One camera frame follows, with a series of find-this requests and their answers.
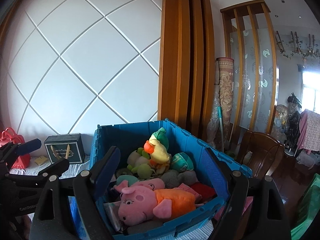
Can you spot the black gift box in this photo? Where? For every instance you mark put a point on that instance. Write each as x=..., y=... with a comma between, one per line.
x=75, y=150

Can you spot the striped white tablecloth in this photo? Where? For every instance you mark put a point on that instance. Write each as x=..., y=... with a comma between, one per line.
x=78, y=168

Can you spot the green frog plush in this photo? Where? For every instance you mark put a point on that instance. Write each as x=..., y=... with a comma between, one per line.
x=142, y=170

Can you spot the wooden glass partition screen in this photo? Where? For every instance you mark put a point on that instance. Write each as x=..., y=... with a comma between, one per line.
x=260, y=62

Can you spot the hanging vine decoration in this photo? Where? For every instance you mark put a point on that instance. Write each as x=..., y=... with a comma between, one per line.
x=297, y=45

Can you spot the wooden wall frame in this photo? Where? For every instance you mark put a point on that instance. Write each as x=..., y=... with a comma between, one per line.
x=175, y=55

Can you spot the pink fabric item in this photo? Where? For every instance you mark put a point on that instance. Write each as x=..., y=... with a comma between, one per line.
x=187, y=189

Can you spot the pink floral cloth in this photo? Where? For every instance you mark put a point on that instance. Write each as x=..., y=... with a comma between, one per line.
x=311, y=130

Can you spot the red fabric item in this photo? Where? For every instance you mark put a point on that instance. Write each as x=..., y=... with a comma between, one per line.
x=203, y=191

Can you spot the green cloth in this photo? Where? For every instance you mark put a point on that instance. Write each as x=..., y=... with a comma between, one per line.
x=307, y=210

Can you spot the grey plush toy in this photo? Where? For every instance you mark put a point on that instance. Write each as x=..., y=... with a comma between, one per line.
x=175, y=177

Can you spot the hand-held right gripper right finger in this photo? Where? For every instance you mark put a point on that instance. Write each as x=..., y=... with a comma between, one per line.
x=217, y=167

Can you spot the teal striped plush ball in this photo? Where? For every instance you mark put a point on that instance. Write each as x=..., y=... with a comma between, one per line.
x=182, y=162

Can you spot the rolled patterned carpet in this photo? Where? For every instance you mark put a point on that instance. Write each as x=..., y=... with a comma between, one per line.
x=226, y=92

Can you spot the red bear-face case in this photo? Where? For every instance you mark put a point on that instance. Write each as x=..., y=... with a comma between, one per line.
x=23, y=161

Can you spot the pink pig plush orange shirt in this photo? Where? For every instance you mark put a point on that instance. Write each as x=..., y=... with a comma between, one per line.
x=140, y=205

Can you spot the black hanging garment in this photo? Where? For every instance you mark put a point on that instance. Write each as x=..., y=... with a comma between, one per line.
x=294, y=122

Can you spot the yellow duck plush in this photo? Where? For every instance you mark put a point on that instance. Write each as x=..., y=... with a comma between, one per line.
x=160, y=151

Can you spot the wooden chair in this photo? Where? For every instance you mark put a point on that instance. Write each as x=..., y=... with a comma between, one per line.
x=262, y=150

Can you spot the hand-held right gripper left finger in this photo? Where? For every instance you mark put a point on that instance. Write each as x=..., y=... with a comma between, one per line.
x=105, y=170

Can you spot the yellow note pad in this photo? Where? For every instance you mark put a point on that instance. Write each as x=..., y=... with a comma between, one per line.
x=41, y=160

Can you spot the pink and teal plush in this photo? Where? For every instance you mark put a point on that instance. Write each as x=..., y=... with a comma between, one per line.
x=150, y=185

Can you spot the plastic-wrapped pile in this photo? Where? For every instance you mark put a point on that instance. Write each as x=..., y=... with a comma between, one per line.
x=281, y=122

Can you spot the blue plastic crate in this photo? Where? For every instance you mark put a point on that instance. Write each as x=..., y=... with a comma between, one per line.
x=120, y=132

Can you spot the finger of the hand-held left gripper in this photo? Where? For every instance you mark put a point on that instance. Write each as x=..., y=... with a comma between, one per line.
x=55, y=167
x=30, y=145

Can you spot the person's left hand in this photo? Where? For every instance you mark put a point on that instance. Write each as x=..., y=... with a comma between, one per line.
x=26, y=221

